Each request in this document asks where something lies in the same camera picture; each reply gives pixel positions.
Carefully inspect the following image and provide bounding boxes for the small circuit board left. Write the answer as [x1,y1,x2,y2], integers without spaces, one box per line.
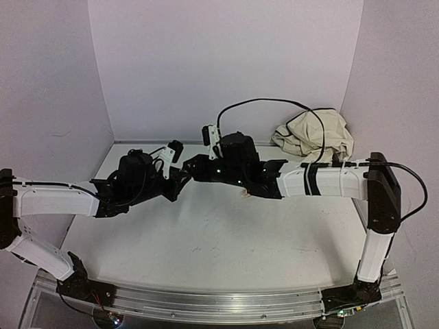
[96,310,124,326]

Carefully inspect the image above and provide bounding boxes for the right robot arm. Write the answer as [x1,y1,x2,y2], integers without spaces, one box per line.
[182,132,401,310]

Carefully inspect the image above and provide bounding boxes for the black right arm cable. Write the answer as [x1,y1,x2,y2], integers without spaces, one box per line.
[217,98,429,220]

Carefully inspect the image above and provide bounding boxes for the small circuit board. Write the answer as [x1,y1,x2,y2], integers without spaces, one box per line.
[96,310,124,326]
[336,306,363,318]

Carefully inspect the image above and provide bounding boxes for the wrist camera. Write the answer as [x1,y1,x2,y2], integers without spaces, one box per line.
[158,140,184,180]
[202,125,222,160]

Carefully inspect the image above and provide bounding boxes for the aluminium table edge rail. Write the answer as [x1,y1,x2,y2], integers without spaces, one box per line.
[113,139,277,147]

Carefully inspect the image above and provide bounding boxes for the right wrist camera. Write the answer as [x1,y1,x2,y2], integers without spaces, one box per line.
[202,125,222,160]

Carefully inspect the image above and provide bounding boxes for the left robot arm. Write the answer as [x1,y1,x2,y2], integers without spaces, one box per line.
[1,147,191,306]

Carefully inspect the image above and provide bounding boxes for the beige jacket cloth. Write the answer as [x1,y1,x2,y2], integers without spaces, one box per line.
[272,109,354,162]

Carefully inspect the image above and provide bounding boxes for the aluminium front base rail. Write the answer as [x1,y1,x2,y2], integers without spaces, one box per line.
[35,271,407,324]

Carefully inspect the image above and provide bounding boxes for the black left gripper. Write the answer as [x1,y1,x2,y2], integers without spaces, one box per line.
[129,168,190,208]

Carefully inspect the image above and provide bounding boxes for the small circuit board right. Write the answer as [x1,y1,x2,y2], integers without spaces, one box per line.
[336,306,363,318]

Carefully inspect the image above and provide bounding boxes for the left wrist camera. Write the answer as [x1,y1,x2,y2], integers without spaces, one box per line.
[158,140,184,180]

